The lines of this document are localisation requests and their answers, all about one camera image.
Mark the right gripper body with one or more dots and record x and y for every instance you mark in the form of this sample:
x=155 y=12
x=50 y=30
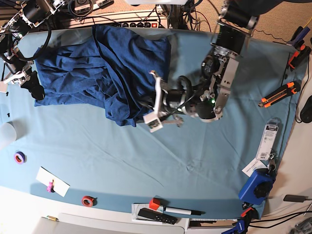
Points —
x=19 y=71

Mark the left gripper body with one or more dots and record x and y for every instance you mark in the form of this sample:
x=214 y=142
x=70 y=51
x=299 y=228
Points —
x=168 y=104

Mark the dark blue t-shirt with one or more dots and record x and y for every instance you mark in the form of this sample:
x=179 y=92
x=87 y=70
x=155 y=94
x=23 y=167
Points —
x=111 y=70

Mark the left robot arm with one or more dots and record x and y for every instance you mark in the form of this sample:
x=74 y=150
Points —
x=237 y=20

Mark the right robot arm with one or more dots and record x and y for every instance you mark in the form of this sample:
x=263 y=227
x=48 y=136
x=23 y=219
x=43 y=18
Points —
x=32 y=14

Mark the white plastic cup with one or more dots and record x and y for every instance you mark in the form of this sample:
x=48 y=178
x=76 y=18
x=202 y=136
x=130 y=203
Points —
x=7 y=135

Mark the purple tape roll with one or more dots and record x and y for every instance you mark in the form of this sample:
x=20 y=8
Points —
x=20 y=157

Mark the light blue table cloth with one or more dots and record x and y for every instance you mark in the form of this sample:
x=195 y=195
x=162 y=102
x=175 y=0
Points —
x=197 y=166

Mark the white power strip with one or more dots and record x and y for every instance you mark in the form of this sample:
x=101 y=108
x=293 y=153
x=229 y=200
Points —
x=133 y=19

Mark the red small block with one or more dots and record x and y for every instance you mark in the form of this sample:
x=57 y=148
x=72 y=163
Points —
x=154 y=204

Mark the clear blister package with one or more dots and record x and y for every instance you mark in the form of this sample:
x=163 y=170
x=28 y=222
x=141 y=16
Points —
x=267 y=140

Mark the pink small toy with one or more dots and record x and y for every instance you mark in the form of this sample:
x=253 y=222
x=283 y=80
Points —
x=50 y=187

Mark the white card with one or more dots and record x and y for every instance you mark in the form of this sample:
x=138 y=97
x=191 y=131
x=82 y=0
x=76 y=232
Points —
x=44 y=177

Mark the white paper label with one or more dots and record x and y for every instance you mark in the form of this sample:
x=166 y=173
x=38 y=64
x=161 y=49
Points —
x=252 y=166

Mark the white black marker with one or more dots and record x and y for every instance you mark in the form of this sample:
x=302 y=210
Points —
x=182 y=211

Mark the black remote control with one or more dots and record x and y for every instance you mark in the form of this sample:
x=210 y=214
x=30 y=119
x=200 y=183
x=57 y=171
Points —
x=157 y=216

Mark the blue box with knob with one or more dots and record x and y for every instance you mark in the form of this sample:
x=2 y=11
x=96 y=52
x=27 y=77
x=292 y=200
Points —
x=257 y=187

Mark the orange black utility knife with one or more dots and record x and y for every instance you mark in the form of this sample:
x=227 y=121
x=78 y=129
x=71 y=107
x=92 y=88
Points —
x=279 y=94

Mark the red tape roll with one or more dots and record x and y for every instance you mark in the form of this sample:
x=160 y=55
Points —
x=87 y=201

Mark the orange clamp bottom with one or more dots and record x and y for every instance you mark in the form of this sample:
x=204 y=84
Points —
x=250 y=212

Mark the orange black clamp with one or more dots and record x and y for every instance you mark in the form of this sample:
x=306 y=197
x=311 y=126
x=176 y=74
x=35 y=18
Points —
x=300 y=54

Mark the blue clamp top right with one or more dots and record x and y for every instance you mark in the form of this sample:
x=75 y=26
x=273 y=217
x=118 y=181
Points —
x=298 y=35

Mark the blue clamp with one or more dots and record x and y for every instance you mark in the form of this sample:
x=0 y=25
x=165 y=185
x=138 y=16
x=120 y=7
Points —
x=298 y=35
x=241 y=227

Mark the blue clamp bottom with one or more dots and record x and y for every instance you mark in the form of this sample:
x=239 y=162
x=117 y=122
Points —
x=241 y=227

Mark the black small device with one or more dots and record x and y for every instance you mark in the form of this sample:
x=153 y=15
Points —
x=294 y=198

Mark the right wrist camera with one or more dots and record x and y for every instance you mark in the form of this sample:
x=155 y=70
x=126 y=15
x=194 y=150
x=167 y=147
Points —
x=3 y=87

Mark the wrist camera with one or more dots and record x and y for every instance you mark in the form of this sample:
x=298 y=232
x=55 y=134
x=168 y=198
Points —
x=3 y=87
x=152 y=121

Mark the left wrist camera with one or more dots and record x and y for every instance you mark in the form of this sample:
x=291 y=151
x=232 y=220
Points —
x=152 y=121

